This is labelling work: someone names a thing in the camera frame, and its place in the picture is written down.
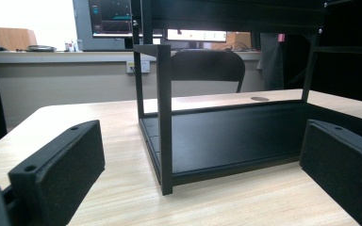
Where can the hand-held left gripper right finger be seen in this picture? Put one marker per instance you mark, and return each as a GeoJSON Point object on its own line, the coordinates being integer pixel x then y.
{"type": "Point", "coordinates": [342, 169]}

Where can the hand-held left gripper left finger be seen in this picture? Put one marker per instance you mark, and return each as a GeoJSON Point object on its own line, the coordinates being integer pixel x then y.
{"type": "Point", "coordinates": [66, 169]}

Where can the black metal shelf rack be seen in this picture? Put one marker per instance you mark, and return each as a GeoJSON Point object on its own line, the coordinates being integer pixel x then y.
{"type": "Point", "coordinates": [232, 138]}

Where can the round table grommet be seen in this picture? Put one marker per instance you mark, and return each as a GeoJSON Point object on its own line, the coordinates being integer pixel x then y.
{"type": "Point", "coordinates": [259, 98]}

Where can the grey counter ledge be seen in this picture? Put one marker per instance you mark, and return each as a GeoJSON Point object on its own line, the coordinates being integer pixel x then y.
{"type": "Point", "coordinates": [62, 57]}

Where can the small bottles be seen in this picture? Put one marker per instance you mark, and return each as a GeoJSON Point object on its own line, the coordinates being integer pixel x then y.
{"type": "Point", "coordinates": [71, 46]}

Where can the round dark tray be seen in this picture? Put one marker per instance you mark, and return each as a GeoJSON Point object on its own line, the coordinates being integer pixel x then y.
{"type": "Point", "coordinates": [41, 48]}

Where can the grey hanging cloth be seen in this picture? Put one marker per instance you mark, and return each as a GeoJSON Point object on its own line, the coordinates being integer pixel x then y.
{"type": "Point", "coordinates": [271, 62]}

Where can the wooden box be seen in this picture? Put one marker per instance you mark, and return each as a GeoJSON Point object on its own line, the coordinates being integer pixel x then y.
{"type": "Point", "coordinates": [14, 38]}

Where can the grey upright panel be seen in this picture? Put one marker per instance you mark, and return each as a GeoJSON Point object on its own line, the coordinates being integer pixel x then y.
{"type": "Point", "coordinates": [81, 28]}

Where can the pink tag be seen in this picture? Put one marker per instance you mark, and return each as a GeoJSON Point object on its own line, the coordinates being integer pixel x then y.
{"type": "Point", "coordinates": [281, 37]}

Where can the dark computer monitor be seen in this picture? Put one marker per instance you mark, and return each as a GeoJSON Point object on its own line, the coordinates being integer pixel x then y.
{"type": "Point", "coordinates": [113, 15]}

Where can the cardboard box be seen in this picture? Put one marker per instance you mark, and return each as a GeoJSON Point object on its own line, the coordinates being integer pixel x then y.
{"type": "Point", "coordinates": [240, 39]}

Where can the bright computer monitor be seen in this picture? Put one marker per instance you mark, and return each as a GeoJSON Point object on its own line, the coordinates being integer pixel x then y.
{"type": "Point", "coordinates": [194, 35]}

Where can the white wall outlet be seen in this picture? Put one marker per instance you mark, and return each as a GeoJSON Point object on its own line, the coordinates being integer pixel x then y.
{"type": "Point", "coordinates": [144, 66]}

